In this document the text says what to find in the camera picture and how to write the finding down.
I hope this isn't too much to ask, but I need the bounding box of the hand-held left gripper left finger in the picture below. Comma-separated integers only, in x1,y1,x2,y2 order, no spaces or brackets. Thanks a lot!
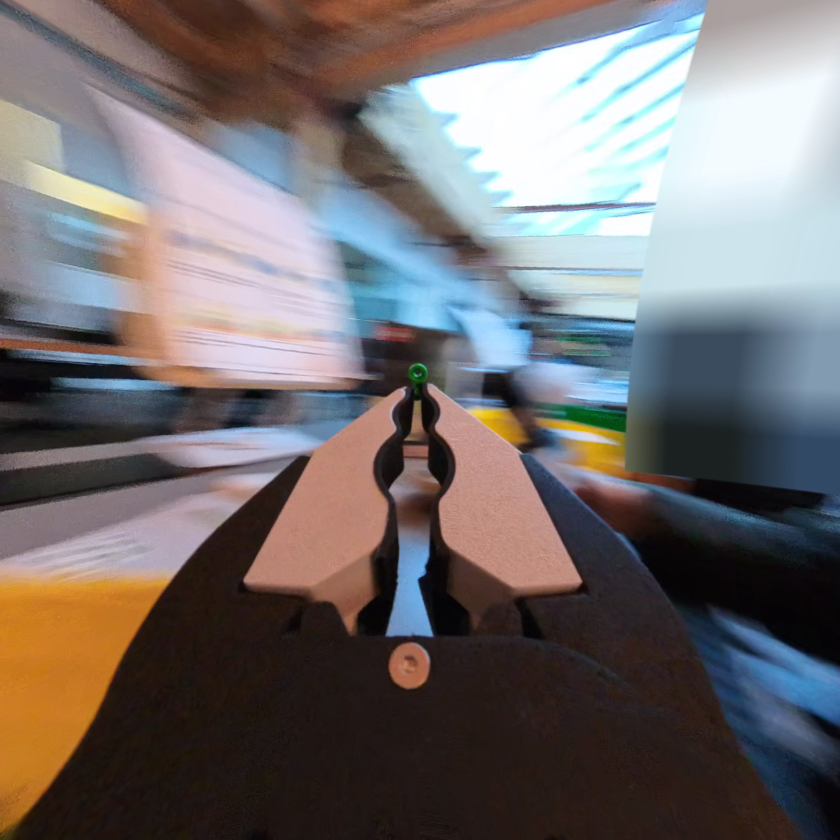
243,386,414,635

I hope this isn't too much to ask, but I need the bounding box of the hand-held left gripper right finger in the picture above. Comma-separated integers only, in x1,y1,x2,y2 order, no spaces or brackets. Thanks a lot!
420,382,585,635

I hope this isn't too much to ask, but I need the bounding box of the yellow plastic bin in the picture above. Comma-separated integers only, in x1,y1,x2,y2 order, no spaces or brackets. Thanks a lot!
469,407,631,480
0,571,172,828

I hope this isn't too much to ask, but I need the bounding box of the person's right forearm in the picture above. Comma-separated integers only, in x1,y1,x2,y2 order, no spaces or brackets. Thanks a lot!
571,472,840,611

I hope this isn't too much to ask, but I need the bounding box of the grey desk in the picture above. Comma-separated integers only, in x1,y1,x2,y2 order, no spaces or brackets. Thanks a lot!
0,420,329,581

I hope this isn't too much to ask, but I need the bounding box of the green plastic crate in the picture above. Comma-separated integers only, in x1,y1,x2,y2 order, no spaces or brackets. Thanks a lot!
551,403,627,432

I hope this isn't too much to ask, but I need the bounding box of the printed instruction sheet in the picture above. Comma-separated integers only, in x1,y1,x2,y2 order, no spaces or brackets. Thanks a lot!
151,112,362,388

